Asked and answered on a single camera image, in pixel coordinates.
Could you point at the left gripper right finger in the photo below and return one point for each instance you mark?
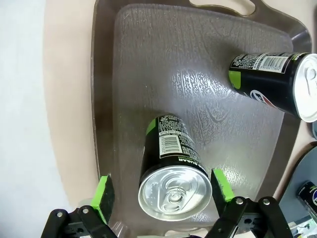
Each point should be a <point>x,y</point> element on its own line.
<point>223,193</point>

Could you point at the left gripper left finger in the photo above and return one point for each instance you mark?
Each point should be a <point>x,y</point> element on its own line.
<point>100,203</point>

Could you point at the black Pepsi can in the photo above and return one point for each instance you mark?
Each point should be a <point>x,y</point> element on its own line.
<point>260,77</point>
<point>308,196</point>
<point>171,148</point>

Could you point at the black plastic tray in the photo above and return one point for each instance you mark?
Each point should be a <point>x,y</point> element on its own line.
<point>292,188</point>

